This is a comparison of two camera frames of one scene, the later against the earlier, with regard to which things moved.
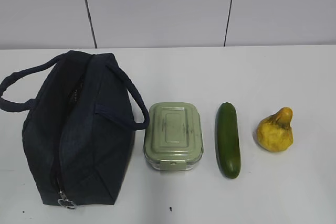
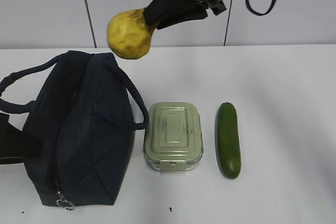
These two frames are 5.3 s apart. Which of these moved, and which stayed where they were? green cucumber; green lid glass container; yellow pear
Moved: yellow pear
Stayed: green lid glass container; green cucumber
